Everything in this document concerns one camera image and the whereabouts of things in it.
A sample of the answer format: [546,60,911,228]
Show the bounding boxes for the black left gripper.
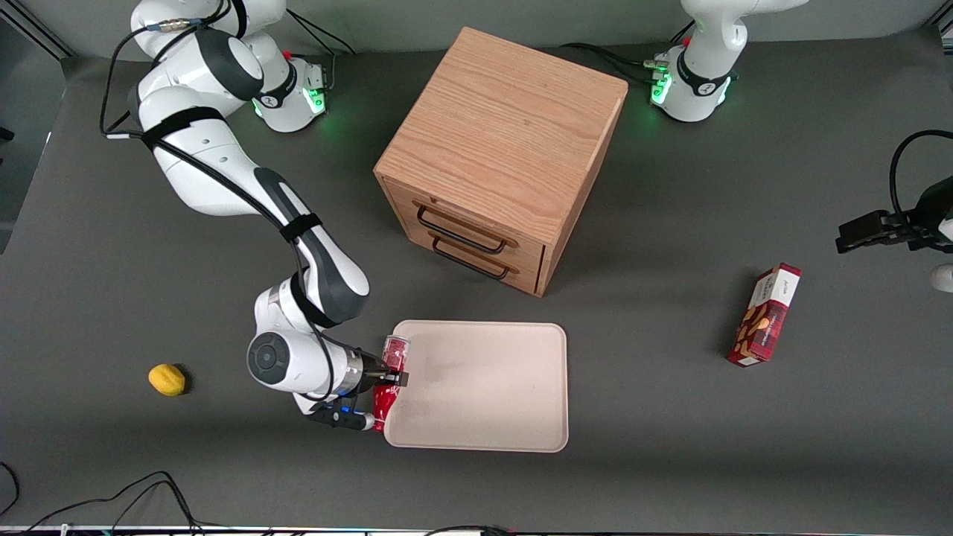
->
[835,175,953,255]

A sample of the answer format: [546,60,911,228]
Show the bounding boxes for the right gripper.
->
[344,346,412,396]

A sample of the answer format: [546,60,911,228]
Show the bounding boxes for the red coke bottle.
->
[371,335,412,433]

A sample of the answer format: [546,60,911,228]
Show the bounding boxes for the white plastic tray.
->
[383,320,570,453]

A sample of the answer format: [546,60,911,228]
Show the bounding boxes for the red snack box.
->
[727,263,803,368]

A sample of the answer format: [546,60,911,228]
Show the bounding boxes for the yellow lemon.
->
[148,363,187,397]

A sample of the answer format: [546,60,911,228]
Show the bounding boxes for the wooden drawer cabinet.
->
[374,27,628,299]

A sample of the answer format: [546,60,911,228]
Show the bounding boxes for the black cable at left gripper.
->
[889,130,953,224]

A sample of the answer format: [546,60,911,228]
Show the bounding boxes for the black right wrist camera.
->
[307,401,375,434]

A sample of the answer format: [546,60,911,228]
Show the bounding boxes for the black metal drawer handle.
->
[431,237,511,281]
[416,205,509,255]

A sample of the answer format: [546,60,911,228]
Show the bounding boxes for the black floor cable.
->
[22,470,205,536]
[0,462,22,519]

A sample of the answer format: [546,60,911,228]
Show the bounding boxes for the black cables at left base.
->
[560,22,695,84]

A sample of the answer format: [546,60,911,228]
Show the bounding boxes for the black cable at right base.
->
[287,9,357,57]

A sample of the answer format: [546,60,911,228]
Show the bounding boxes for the black cable along right arm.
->
[99,0,351,403]

